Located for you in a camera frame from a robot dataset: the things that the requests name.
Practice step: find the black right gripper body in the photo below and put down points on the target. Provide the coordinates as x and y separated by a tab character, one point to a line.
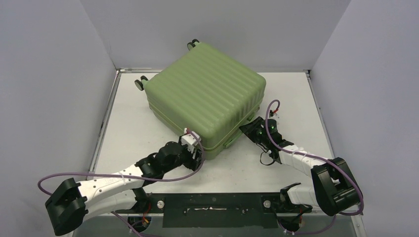
254	131

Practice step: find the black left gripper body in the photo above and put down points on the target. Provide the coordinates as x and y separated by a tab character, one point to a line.
187	157

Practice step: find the green suitcase with blue lining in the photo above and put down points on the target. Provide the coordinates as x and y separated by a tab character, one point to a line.
208	92

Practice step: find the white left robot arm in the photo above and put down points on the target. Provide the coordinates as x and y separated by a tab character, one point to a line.
74	202

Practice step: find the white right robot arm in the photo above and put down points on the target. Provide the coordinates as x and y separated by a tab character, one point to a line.
333	188

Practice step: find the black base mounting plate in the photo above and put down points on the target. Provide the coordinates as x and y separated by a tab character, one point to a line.
219	210

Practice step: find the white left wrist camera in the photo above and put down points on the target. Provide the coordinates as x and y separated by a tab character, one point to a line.
191	139

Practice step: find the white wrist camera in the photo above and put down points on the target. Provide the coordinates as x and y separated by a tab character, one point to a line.
191	139
274	114

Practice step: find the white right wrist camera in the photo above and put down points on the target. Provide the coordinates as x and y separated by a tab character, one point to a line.
274	114

